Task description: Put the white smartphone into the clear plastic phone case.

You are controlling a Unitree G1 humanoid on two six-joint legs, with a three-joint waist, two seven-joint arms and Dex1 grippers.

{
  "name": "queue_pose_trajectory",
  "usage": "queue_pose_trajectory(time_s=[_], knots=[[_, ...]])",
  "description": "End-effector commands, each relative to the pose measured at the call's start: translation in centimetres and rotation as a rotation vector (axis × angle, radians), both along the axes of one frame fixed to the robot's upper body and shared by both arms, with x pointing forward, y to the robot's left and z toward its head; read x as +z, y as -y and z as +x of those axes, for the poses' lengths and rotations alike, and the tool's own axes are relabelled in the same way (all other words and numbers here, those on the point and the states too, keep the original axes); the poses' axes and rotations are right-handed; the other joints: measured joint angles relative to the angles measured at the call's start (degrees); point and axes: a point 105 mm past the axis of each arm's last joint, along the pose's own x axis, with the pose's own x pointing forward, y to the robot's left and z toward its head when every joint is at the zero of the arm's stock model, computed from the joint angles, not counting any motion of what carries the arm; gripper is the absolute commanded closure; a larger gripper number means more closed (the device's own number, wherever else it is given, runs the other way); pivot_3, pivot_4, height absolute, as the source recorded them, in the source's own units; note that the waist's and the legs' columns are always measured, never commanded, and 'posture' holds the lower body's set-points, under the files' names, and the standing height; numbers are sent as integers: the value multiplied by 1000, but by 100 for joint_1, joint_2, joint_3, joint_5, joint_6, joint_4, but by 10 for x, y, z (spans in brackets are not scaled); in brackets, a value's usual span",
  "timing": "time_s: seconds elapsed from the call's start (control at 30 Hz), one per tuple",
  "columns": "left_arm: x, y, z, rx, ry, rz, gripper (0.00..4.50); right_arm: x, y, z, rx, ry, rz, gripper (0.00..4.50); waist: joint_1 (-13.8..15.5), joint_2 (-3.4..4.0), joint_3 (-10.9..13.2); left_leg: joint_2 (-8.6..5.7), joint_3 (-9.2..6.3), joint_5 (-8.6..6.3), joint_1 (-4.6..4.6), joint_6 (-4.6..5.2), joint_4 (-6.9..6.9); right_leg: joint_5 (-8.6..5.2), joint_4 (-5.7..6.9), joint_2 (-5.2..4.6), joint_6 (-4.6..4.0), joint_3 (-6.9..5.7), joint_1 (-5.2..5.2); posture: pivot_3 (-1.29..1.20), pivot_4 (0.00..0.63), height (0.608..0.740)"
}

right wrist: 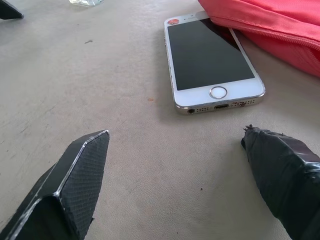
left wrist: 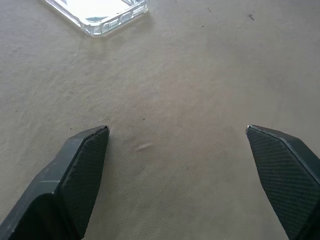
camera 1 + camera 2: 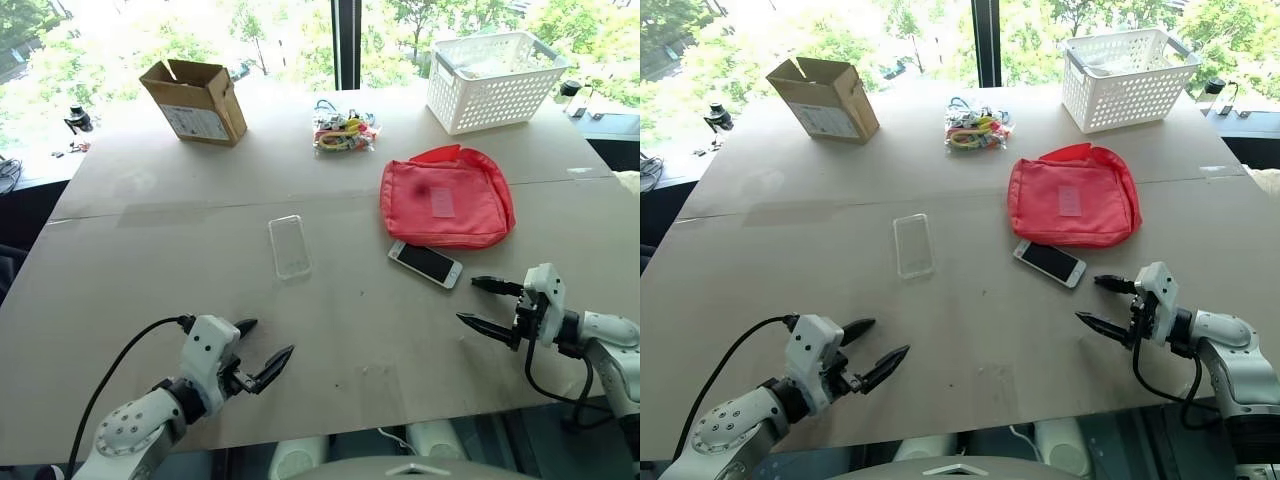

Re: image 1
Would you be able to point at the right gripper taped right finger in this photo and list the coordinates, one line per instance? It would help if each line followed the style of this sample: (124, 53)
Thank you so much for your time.
(287, 180)

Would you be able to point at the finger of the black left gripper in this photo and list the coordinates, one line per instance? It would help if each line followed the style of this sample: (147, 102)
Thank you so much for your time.
(8, 11)

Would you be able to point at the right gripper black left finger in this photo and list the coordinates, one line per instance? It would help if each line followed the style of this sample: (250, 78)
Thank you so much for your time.
(75, 185)

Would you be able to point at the clear transparent phone case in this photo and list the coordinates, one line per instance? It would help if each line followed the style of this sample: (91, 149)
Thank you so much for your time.
(86, 2)

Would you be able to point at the white smartphone with black screen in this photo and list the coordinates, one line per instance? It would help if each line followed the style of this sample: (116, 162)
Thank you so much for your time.
(207, 57)

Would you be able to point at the pink fabric zipper pouch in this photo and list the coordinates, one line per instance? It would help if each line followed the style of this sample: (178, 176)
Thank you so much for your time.
(275, 27)

